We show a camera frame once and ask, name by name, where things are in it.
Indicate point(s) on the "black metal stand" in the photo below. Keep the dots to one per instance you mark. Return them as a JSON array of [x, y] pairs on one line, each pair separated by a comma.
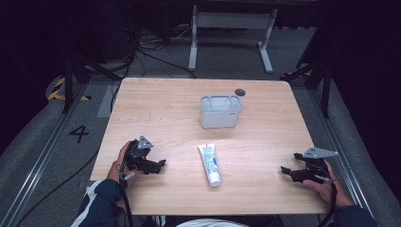
[[68, 85], [325, 91]]

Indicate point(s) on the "aluminium floor rail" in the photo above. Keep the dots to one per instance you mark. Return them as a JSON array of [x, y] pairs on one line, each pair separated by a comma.
[[38, 164], [339, 148]]

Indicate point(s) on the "white toothpaste tube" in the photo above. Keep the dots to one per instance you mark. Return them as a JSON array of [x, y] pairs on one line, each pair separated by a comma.
[[209, 164]]

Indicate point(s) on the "white plastic container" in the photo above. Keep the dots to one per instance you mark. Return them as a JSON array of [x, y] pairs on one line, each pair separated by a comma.
[[220, 113]]

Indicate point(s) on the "grey table grommet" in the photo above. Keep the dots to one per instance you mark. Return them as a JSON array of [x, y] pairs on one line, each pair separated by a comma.
[[240, 92]]

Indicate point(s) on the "person's white clothing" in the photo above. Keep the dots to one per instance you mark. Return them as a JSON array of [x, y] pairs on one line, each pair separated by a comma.
[[211, 223]]

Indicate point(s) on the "yellow black floor tape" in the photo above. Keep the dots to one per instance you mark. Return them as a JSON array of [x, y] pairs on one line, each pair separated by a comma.
[[56, 94]]

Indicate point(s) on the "person's left hand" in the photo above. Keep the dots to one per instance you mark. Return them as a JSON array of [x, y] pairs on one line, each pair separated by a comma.
[[117, 167]]

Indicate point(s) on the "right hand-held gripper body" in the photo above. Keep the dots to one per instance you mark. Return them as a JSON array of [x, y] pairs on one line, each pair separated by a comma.
[[317, 157]]

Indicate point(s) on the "white metal table frame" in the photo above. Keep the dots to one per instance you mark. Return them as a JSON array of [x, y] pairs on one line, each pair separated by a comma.
[[231, 20]]

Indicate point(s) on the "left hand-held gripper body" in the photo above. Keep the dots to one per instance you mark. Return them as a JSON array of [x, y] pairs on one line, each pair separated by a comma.
[[136, 150]]

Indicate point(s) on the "person's right hand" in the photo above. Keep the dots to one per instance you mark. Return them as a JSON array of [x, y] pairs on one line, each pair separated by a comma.
[[331, 189]]

